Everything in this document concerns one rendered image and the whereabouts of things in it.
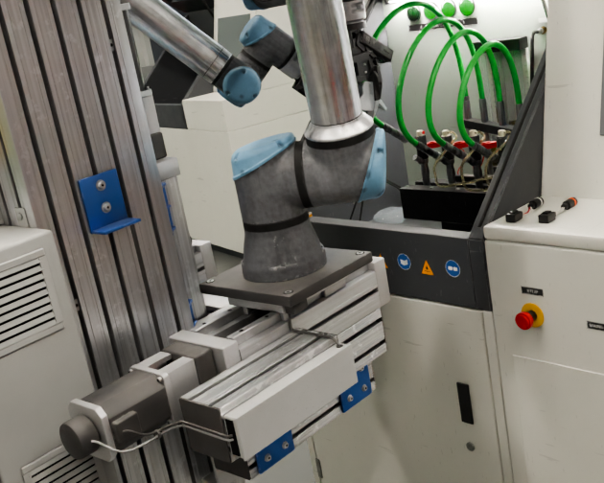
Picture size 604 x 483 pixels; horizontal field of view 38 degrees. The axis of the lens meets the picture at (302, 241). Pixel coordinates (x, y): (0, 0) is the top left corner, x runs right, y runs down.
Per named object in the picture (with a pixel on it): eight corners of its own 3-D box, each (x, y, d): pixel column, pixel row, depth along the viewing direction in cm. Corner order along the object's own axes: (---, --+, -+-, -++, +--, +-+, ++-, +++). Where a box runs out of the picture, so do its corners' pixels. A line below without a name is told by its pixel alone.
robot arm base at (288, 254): (287, 287, 144) (276, 229, 142) (225, 278, 155) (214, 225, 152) (344, 256, 155) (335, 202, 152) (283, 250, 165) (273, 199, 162)
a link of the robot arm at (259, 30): (233, 40, 193) (255, 9, 192) (272, 69, 197) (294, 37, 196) (238, 46, 186) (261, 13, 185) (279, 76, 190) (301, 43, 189)
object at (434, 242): (283, 274, 231) (272, 217, 226) (295, 268, 233) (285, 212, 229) (476, 309, 185) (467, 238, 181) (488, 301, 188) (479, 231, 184)
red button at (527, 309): (512, 332, 175) (509, 308, 174) (522, 324, 177) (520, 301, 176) (534, 336, 171) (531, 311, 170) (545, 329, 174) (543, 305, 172)
